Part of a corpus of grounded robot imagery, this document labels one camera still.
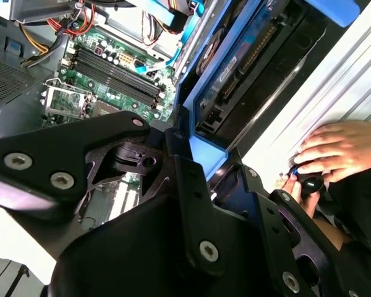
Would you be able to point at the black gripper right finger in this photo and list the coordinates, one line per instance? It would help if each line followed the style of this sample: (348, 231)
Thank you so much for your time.
(281, 250)

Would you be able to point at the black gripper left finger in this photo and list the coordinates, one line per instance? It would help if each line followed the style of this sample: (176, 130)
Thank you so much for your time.
(65, 145)

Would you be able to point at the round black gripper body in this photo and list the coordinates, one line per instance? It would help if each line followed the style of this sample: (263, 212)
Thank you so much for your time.
(126, 263)

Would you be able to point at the hard disk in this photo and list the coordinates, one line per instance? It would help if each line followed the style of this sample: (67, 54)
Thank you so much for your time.
(235, 62)

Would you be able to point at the person's left hand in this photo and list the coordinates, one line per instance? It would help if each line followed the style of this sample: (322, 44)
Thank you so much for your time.
(296, 190)

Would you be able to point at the person's right hand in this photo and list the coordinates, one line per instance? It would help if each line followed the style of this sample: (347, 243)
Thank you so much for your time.
(343, 148)

